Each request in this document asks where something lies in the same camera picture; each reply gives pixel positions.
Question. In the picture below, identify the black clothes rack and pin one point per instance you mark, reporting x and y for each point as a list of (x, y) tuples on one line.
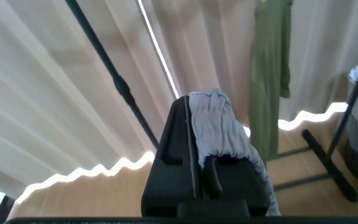
[(121, 85)]

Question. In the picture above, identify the beige curtain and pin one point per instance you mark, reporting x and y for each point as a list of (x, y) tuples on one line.
[(42, 93)]

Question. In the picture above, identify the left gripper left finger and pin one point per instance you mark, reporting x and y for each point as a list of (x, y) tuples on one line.
[(169, 174)]

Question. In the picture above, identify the green long-sleeved shirt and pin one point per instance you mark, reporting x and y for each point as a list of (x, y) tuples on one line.
[(266, 77)]

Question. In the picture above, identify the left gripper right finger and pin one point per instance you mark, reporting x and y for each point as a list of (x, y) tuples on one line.
[(238, 183)]

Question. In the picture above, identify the pale grey garment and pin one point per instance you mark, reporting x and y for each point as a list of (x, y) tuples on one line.
[(216, 124)]

